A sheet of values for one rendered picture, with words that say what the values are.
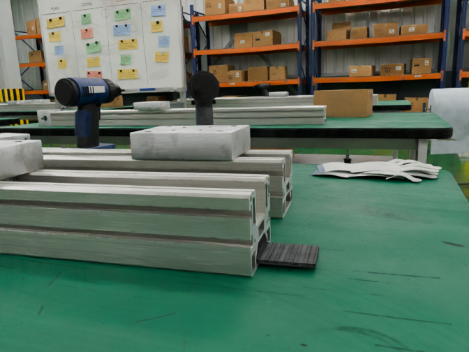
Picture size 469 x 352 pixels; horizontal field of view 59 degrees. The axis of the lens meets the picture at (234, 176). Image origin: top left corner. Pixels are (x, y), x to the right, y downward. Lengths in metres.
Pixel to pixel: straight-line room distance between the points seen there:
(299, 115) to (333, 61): 9.01
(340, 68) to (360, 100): 8.54
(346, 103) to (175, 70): 1.72
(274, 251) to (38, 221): 0.27
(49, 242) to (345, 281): 0.33
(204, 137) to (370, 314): 0.34
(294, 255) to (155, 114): 1.89
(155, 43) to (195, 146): 3.18
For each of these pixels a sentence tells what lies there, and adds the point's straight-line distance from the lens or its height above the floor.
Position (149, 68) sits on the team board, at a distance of 3.79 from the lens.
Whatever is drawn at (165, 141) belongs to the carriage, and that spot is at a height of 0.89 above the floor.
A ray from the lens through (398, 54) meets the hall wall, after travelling 10.88.
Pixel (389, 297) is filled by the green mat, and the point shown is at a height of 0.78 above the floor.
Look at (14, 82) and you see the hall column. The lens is 9.13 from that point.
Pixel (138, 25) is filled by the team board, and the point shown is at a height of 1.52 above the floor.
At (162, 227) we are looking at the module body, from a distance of 0.43.
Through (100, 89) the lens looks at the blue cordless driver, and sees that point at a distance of 0.98.
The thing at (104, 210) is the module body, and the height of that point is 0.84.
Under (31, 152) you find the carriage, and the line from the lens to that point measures 0.62.
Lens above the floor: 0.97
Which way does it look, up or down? 12 degrees down
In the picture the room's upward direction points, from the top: 2 degrees counter-clockwise
